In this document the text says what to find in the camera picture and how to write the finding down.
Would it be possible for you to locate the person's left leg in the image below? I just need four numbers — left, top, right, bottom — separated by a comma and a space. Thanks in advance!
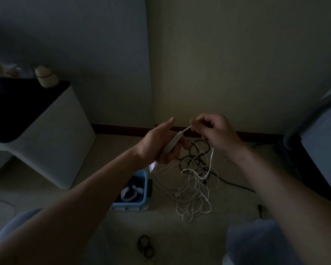
0, 208, 43, 250

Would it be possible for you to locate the person's right forearm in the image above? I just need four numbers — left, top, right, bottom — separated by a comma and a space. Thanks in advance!
227, 147, 331, 265

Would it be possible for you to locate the person's right hand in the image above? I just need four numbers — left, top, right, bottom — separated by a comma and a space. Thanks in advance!
190, 113, 247, 163

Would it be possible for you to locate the person's left hand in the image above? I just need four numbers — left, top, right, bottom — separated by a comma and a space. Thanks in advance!
136, 116, 191, 165

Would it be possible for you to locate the person's right leg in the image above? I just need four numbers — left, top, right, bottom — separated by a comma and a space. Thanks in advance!
222, 218, 298, 265

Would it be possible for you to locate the coiled white flat cable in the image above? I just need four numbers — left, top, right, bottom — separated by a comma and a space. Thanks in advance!
120, 186, 144, 202

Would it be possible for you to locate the black hair tie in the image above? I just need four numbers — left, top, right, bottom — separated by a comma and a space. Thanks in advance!
137, 235, 156, 259

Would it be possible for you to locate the black cable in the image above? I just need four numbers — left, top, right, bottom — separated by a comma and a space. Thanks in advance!
179, 141, 256, 193

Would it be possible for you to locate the white side table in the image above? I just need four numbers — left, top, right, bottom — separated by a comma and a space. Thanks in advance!
0, 78, 96, 190

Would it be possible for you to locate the person's leg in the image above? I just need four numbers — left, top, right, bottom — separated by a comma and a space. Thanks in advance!
0, 208, 43, 250
222, 218, 298, 265

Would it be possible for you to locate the person's left forearm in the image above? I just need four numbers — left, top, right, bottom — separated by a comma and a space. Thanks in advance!
0, 145, 148, 265

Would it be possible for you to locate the blue plastic box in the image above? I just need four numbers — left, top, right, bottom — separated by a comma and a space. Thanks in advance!
110, 169, 150, 211

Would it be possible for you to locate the grey bed frame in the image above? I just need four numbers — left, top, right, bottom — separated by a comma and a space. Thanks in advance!
283, 77, 331, 207

